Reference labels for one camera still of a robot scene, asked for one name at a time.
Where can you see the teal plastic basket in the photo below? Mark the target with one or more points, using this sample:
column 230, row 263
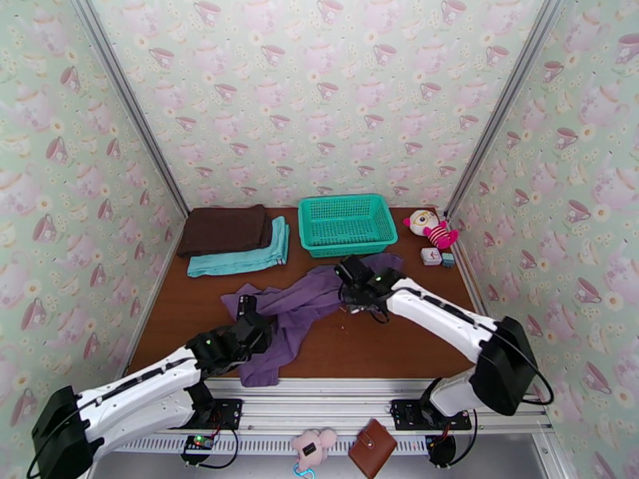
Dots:
column 344, row 225

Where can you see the purple trousers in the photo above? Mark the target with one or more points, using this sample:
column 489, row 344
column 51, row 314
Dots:
column 299, row 313

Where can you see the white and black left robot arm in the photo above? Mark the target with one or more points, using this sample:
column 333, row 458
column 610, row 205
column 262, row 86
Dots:
column 130, row 398

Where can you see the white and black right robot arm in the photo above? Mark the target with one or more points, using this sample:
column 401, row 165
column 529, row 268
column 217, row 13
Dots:
column 504, row 365

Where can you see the folded teal trousers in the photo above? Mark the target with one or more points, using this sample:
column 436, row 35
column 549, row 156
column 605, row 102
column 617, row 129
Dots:
column 239, row 260

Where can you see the small white box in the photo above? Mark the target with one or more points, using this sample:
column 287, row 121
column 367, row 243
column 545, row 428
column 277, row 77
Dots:
column 432, row 256

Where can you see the small blue-grey cube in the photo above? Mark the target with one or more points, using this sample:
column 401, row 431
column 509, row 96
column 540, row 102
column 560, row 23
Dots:
column 448, row 260

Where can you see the pink striped plush doll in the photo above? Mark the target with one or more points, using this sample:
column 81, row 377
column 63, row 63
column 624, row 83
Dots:
column 430, row 227

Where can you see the black controller board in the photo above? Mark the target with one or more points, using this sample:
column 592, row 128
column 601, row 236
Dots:
column 198, row 445

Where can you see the blue carabiner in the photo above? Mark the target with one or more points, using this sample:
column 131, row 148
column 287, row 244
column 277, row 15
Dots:
column 302, row 471

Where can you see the brown leather wallet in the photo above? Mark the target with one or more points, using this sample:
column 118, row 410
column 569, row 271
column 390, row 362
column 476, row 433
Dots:
column 372, row 448

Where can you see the black round controller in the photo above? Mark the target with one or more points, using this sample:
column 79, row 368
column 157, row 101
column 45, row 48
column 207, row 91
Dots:
column 442, row 450

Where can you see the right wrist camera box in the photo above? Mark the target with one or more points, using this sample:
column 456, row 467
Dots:
column 352, row 270

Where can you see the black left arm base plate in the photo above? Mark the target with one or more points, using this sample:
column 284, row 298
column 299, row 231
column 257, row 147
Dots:
column 229, row 410

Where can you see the aluminium frame rail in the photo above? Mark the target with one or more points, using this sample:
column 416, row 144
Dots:
column 319, row 395

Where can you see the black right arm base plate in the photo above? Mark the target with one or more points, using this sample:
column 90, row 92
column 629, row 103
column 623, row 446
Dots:
column 404, row 412

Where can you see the aluminium corner post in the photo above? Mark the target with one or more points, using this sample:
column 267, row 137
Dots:
column 504, row 108
column 130, row 103

